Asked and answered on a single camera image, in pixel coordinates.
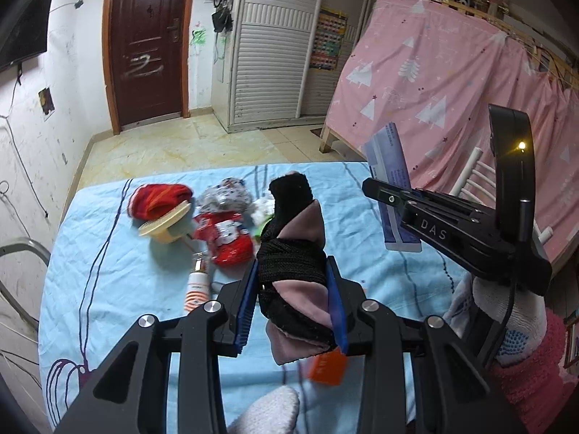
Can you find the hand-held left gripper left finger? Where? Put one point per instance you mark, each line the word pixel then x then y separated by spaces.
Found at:
pixel 242 312

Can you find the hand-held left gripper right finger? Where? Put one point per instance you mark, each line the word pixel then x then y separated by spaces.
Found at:
pixel 337 312

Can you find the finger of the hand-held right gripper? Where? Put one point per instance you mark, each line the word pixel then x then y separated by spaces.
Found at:
pixel 389 195

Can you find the blue and white box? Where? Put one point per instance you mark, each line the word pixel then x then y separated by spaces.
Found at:
pixel 389 153

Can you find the red snack packet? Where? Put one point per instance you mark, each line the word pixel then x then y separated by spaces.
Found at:
pixel 226 244

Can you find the black and pink sock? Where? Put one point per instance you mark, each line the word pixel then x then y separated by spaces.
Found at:
pixel 289 257

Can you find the person's right forearm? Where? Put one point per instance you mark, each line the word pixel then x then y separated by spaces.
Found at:
pixel 538 379

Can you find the person's right hand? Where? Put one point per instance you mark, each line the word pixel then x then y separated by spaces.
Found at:
pixel 527 325

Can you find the person's left hand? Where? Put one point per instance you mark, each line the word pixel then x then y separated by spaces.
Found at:
pixel 267 411

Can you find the orange striped white bottle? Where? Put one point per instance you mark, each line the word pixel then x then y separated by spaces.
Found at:
pixel 197 287

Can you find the small orange box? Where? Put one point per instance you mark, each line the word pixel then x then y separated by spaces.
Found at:
pixel 328 368

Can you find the white printed cloth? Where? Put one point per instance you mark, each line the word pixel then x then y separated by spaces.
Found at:
pixel 457 307

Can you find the white metal chair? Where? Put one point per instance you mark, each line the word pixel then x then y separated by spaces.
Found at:
pixel 470 167

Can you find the green wrapper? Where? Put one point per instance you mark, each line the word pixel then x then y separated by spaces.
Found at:
pixel 257 233

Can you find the crumpled white tissue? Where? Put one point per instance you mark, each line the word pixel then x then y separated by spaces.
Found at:
pixel 262 210

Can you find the pink printed bed curtain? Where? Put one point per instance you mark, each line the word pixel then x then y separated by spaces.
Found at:
pixel 429 99

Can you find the white printed crumpled packet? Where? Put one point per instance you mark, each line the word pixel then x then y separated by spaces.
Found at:
pixel 226 196

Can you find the yellow comb brush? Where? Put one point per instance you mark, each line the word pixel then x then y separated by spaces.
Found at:
pixel 163 226

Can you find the light blue tablecloth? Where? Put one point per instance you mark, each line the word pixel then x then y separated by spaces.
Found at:
pixel 113 303

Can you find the red knit sock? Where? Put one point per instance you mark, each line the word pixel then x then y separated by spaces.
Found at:
pixel 156 199

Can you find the white louvred wardrobe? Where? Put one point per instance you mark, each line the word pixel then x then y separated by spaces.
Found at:
pixel 267 54

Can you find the grey metal chair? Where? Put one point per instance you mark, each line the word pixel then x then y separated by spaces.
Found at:
pixel 27 241

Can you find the dark brown door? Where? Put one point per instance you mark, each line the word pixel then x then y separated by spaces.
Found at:
pixel 144 45

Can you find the colourful wall poster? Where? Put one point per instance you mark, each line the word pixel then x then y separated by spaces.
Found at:
pixel 328 40

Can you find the black wall television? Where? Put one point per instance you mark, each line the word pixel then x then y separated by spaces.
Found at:
pixel 22 27

